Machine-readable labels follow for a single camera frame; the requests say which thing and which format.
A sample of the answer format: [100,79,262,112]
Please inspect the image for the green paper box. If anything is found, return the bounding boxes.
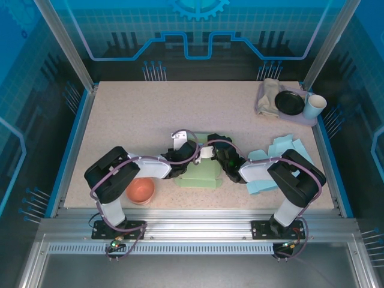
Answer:
[173,133,235,190]

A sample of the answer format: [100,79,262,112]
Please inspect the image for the beige folded cloth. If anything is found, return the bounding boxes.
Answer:
[255,77,281,118]

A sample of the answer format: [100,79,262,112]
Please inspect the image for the aluminium extrusion rail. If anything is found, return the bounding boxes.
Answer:
[38,208,358,241]

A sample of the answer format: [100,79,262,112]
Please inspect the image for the purple tray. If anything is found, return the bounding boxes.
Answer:
[254,81,319,127]

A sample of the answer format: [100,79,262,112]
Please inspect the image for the light blue paper box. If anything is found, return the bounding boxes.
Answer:
[246,135,314,196]

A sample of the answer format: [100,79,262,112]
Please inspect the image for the slotted aluminium strip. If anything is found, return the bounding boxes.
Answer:
[47,243,278,256]

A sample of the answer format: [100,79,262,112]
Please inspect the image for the aluminium frame post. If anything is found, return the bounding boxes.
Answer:
[302,0,362,91]
[33,0,99,92]

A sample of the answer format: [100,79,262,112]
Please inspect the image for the black plate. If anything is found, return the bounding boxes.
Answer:
[274,91,305,116]

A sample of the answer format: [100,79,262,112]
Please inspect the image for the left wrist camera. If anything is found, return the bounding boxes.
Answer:
[170,131,188,151]

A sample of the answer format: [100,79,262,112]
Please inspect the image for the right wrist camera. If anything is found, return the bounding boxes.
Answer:
[194,146,215,164]

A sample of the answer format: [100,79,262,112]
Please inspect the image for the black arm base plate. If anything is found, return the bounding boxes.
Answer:
[91,220,148,241]
[251,220,307,241]

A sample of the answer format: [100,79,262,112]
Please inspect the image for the orange cup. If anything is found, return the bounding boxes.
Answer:
[125,176,156,206]

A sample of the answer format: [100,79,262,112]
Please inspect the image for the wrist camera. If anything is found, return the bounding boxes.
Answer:
[194,146,215,164]
[170,131,188,151]

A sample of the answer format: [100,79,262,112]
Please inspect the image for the light blue cup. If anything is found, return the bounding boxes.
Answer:
[302,94,328,120]

